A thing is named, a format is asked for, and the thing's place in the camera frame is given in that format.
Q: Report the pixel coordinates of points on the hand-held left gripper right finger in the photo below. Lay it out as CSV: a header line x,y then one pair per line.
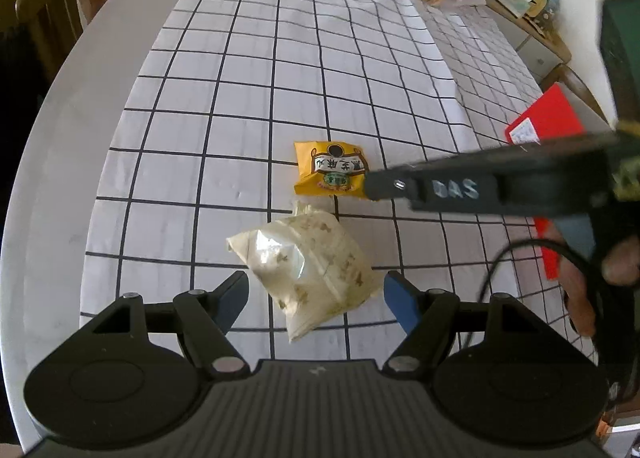
x,y
400,300

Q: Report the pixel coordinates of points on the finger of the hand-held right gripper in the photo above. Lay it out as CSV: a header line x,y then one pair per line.
x,y
387,185

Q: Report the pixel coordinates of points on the red cardboard box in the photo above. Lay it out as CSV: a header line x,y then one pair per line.
x,y
550,111

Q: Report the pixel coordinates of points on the cream patterned snack packet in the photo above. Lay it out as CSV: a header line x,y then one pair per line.
x,y
310,278

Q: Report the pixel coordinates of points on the yellow snack packet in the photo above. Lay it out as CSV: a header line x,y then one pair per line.
x,y
325,168

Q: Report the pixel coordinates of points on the bare wooden chair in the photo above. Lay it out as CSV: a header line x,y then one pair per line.
x,y
575,88

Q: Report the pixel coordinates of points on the white cabinet with wooden top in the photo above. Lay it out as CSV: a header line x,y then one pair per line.
x,y
540,46

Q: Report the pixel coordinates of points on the person's right hand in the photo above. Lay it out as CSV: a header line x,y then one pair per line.
x,y
622,260

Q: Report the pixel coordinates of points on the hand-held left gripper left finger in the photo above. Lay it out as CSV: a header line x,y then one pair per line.
x,y
232,297

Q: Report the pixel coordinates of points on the wooden chair with cloth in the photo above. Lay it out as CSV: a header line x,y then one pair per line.
x,y
45,13

